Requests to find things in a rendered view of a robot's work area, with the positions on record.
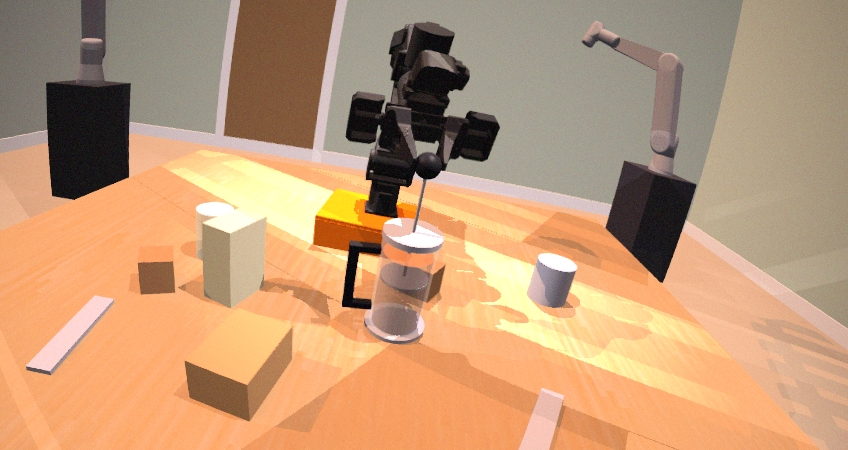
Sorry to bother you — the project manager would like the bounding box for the glass french press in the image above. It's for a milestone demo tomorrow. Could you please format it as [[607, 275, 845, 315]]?
[[342, 152, 444, 344]]

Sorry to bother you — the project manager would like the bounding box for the white cylinder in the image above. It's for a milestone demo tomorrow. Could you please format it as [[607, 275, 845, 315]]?
[[196, 202, 234, 261]]

